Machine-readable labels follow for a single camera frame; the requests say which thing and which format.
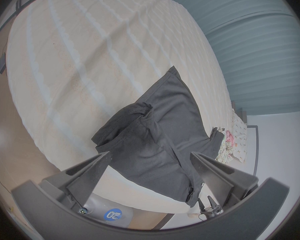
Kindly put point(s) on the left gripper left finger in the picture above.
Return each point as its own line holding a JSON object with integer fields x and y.
{"x": 90, "y": 179}

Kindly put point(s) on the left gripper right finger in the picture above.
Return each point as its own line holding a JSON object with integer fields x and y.
{"x": 220, "y": 181}

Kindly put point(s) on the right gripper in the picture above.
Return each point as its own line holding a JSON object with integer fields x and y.
{"x": 212, "y": 212}

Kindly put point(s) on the black T-shirt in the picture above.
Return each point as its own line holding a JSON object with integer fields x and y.
{"x": 160, "y": 134}

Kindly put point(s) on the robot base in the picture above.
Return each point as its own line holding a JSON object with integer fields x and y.
{"x": 100, "y": 209}

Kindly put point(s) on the bed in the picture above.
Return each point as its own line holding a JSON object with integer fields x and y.
{"x": 90, "y": 59}

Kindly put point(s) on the white printed pyjama top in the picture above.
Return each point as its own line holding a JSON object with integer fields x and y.
{"x": 223, "y": 154}

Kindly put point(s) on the pink garment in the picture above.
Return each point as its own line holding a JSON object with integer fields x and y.
{"x": 230, "y": 136}

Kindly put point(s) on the white printed pillow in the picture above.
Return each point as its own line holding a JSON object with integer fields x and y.
{"x": 240, "y": 139}

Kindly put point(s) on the grey bedside table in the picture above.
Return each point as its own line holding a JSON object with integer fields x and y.
{"x": 240, "y": 109}

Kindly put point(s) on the blue-green curtain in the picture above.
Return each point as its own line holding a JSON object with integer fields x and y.
{"x": 215, "y": 1}
{"x": 265, "y": 71}

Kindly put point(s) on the black power adapter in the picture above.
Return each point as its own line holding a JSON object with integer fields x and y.
{"x": 2, "y": 64}

